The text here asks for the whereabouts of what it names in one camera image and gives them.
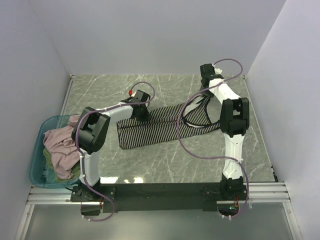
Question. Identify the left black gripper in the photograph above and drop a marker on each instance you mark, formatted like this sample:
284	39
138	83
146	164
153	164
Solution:
146	117

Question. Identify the green tank top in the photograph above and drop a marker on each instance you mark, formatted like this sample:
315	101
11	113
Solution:
51	165

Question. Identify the black white striped tank top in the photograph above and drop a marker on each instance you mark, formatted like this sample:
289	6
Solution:
162	124

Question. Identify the pink tank top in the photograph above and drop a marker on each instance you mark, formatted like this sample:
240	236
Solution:
65	159

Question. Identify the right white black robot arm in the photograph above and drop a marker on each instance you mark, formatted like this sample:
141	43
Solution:
234	122

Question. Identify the teal plastic laundry basket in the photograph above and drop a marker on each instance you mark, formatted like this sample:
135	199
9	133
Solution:
40	174

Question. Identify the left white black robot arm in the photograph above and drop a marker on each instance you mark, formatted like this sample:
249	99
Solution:
90	132

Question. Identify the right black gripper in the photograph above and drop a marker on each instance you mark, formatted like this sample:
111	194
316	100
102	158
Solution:
207	93

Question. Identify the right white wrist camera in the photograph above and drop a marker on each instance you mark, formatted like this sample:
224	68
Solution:
218	71

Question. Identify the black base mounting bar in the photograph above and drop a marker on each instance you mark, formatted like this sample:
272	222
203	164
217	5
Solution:
121	197

